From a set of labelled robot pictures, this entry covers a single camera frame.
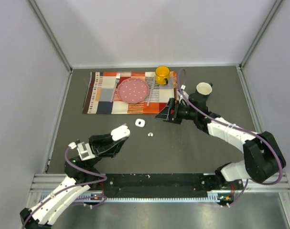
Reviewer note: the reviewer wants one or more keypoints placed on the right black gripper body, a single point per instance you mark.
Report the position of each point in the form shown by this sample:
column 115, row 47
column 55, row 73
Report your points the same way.
column 181, row 112

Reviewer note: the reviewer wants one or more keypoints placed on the grey knife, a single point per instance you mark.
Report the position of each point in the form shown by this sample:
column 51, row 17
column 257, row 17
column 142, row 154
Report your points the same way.
column 151, row 91

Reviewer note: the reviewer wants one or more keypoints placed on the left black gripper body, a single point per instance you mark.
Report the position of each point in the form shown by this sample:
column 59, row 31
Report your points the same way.
column 96, row 150

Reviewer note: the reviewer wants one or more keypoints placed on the yellow glass mug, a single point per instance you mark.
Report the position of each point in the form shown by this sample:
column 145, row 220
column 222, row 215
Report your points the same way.
column 162, row 74

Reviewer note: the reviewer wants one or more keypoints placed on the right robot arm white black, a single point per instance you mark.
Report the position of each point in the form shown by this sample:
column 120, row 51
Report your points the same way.
column 262, row 155

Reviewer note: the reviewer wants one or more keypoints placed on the grey fork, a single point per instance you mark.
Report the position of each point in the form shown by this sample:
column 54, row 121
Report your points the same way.
column 115, row 86

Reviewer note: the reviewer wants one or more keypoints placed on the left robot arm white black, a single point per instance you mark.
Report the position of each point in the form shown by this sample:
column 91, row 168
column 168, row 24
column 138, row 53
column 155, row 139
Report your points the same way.
column 81, row 176

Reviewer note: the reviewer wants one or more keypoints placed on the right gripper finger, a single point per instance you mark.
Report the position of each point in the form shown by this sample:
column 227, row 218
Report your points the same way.
column 163, row 116
column 169, row 108

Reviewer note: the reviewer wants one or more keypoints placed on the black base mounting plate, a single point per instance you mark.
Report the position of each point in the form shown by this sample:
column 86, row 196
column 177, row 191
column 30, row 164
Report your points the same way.
column 166, row 185

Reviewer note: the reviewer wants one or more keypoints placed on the colourful checked placemat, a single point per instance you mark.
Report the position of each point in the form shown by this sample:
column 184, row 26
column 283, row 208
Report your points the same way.
column 100, row 91

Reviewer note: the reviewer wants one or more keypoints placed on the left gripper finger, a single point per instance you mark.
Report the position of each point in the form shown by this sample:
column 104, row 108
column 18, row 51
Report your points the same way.
column 100, row 140
column 111, row 148

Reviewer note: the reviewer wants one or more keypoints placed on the white slotted cable duct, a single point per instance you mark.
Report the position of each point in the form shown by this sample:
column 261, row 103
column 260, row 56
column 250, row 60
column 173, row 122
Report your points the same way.
column 93, row 198

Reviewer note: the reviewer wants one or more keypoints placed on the dark green white mug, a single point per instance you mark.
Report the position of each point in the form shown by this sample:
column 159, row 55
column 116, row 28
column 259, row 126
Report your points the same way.
column 204, row 89

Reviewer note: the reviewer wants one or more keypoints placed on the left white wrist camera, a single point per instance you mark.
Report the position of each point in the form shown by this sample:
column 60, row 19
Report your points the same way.
column 84, row 150

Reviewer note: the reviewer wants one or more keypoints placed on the pink dotted plate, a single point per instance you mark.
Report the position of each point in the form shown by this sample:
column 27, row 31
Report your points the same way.
column 133, row 90

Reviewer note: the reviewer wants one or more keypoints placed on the white oval charging case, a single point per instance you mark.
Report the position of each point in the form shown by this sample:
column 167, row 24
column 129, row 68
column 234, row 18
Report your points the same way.
column 120, row 132

